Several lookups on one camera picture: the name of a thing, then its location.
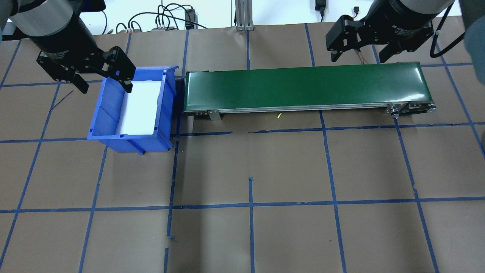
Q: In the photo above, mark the aluminium profile post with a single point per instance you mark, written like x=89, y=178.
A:
x=242, y=17

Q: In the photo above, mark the white foam liner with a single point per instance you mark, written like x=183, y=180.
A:
x=140, y=110

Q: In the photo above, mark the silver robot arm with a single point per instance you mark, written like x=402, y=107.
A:
x=424, y=5
x=41, y=17

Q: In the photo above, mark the black power adapter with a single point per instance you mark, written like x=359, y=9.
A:
x=190, y=17
x=320, y=4

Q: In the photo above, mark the small electronics board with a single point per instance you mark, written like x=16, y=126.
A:
x=161, y=26

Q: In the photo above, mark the green conveyor belt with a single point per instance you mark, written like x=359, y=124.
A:
x=303, y=85

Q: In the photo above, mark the blue plastic bin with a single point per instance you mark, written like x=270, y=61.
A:
x=106, y=117

